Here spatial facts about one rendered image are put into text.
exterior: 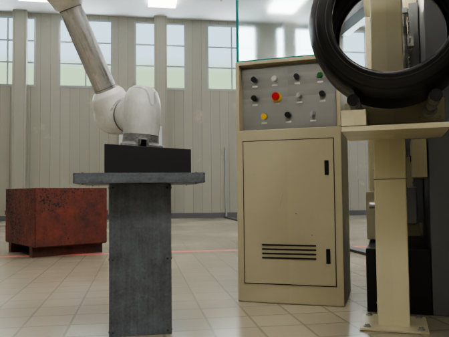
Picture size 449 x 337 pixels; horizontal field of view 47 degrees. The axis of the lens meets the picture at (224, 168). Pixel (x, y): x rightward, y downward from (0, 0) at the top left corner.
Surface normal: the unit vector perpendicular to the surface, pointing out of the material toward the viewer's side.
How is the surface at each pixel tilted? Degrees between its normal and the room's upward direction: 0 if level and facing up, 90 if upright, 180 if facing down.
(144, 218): 90
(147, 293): 90
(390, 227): 90
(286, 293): 90
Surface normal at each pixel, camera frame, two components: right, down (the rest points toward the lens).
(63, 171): 0.16, -0.05
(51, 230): 0.63, -0.04
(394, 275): -0.31, -0.04
